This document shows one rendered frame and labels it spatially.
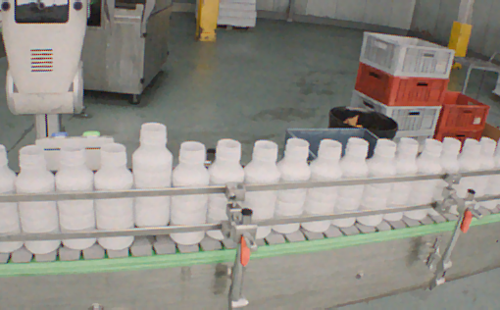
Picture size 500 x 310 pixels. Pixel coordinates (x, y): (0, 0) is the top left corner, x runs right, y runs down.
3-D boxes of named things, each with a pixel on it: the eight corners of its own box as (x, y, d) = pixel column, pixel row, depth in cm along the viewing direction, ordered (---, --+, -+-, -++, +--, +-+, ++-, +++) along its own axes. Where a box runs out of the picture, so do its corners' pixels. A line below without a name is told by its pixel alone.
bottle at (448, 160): (437, 220, 87) (462, 149, 80) (413, 209, 90) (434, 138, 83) (446, 210, 91) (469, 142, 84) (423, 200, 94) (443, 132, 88)
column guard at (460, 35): (452, 69, 950) (463, 24, 905) (441, 64, 983) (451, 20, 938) (463, 70, 964) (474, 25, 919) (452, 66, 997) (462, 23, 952)
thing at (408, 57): (394, 76, 281) (401, 44, 272) (357, 60, 313) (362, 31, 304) (449, 78, 308) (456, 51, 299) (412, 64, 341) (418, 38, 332)
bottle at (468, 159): (438, 199, 96) (460, 133, 89) (463, 207, 94) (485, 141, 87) (437, 211, 91) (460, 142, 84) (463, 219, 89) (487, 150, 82)
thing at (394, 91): (387, 106, 290) (394, 76, 281) (352, 88, 323) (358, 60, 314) (443, 106, 317) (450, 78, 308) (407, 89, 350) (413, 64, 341)
